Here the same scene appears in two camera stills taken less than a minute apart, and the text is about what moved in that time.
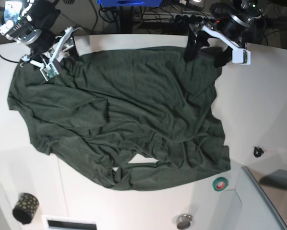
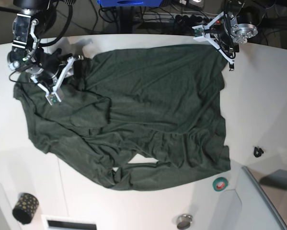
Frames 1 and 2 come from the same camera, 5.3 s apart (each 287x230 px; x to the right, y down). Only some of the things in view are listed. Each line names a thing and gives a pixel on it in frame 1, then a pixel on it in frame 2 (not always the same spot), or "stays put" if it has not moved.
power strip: x=178 y=18 stays put
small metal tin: x=184 y=221 stays put
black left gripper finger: x=73 y=51 → x=77 y=67
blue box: x=130 y=3 stays put
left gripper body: x=44 y=43 → x=50 y=63
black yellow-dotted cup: x=26 y=208 stays put
